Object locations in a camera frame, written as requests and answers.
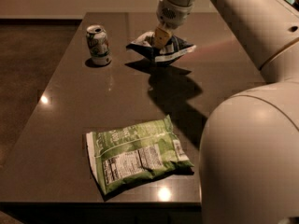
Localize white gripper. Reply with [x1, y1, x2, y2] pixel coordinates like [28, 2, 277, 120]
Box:
[154, 0, 193, 49]

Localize blue chip bag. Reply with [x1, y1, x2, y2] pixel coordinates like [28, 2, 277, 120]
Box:
[126, 31, 196, 66]

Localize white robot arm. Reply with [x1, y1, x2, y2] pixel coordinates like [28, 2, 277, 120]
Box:
[155, 0, 299, 224]

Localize green 7up soda can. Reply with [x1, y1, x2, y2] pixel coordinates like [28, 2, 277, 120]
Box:
[86, 24, 112, 66]

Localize green chip bag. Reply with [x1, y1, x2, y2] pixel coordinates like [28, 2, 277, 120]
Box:
[85, 117, 192, 195]

